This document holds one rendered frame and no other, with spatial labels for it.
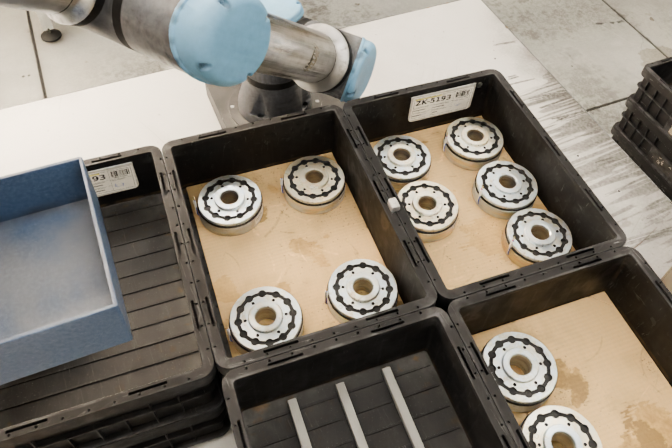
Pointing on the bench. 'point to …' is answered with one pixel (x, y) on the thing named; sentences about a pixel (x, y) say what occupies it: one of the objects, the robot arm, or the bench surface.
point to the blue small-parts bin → (55, 271)
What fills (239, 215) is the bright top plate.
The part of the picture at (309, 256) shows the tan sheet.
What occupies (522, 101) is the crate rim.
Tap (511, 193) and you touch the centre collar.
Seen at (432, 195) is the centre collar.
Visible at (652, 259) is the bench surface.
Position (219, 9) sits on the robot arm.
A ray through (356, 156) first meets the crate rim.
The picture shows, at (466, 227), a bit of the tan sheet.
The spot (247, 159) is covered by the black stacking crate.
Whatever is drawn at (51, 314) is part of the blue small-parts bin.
